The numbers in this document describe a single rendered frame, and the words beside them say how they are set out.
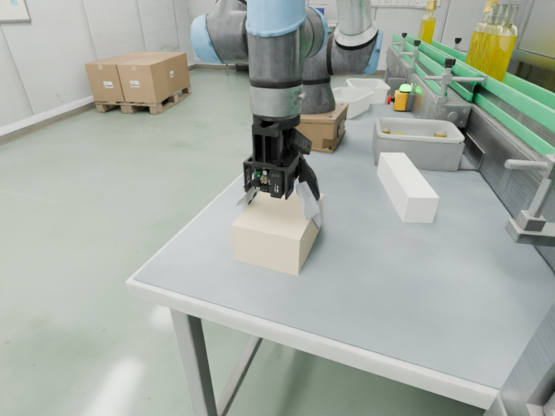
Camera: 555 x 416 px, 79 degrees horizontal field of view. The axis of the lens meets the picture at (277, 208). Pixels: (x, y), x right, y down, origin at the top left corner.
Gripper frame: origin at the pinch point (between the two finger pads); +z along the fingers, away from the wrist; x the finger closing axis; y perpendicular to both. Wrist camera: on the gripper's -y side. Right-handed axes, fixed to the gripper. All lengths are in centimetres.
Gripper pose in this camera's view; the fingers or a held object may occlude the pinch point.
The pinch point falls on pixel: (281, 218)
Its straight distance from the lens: 61.9
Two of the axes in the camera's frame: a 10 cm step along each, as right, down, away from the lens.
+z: 0.0, 8.5, 5.3
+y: -3.5, 5.0, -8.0
